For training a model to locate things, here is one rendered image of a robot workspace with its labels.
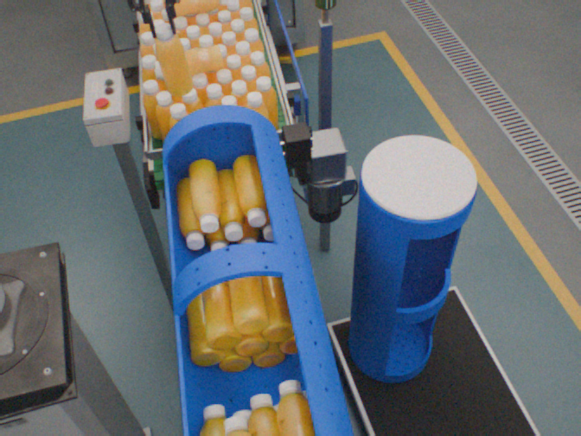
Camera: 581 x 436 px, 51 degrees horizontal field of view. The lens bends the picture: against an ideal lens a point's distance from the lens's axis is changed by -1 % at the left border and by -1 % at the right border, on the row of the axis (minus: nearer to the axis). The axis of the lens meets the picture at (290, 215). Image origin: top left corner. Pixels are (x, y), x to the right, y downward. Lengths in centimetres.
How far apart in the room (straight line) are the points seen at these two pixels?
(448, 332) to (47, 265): 143
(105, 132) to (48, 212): 139
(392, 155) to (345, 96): 181
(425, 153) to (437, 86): 190
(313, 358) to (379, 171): 62
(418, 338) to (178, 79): 127
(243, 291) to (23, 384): 45
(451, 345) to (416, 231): 89
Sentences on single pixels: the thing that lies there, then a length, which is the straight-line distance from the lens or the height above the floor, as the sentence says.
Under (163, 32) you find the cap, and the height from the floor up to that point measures 135.
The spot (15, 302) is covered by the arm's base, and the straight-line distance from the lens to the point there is 139.
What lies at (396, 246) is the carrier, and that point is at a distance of 154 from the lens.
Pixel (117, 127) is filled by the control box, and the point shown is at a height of 106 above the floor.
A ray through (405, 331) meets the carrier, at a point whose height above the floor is 16.
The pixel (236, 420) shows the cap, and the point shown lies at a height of 112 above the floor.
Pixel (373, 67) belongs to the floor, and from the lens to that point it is 356.
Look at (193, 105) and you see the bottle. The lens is 173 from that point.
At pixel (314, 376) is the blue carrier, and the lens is 104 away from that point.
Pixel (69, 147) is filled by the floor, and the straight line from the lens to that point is 334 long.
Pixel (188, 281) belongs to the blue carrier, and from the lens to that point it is 116.
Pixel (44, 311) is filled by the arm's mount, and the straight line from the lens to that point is 137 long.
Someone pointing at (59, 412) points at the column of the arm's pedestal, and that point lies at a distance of 148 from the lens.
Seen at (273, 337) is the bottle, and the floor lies 108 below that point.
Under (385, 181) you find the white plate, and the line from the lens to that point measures 151.
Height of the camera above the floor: 214
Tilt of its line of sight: 50 degrees down
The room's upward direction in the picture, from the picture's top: 4 degrees counter-clockwise
